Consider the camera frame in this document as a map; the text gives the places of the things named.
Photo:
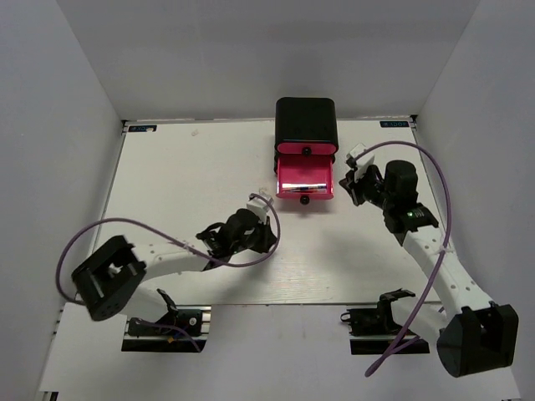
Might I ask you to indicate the left corner logo sticker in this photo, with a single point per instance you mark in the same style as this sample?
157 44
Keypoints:
142 128

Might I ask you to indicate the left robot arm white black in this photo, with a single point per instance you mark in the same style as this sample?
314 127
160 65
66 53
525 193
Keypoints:
109 280

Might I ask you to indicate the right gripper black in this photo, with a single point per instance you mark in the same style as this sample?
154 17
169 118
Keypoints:
354 189

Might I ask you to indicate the red pen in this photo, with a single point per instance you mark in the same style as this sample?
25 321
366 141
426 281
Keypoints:
307 188

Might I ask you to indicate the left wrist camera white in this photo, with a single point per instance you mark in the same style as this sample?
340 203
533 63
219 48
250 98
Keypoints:
259 204

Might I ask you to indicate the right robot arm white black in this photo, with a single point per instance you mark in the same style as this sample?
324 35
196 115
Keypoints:
471 333

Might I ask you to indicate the right corner logo sticker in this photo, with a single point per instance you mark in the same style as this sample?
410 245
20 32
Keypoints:
394 124

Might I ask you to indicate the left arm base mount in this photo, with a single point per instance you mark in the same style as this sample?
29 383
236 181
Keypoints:
184 330

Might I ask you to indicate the white staples box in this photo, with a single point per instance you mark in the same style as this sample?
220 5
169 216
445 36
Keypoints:
264 193

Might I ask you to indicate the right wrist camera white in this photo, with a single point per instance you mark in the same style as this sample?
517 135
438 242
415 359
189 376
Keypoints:
359 159

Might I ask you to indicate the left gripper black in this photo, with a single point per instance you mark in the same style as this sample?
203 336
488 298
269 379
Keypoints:
267 236

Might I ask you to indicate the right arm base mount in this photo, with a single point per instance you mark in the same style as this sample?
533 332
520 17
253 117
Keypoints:
368 336

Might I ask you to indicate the corner logo sticker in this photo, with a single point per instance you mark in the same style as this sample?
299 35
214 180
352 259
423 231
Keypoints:
142 128
394 124

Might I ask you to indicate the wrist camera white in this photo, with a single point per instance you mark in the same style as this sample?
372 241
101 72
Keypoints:
359 159
259 204

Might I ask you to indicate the pink drawer with black knob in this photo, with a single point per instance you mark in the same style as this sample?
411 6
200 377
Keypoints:
305 148

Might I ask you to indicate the black drawer cabinet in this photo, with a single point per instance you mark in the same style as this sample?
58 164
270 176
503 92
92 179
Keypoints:
305 119

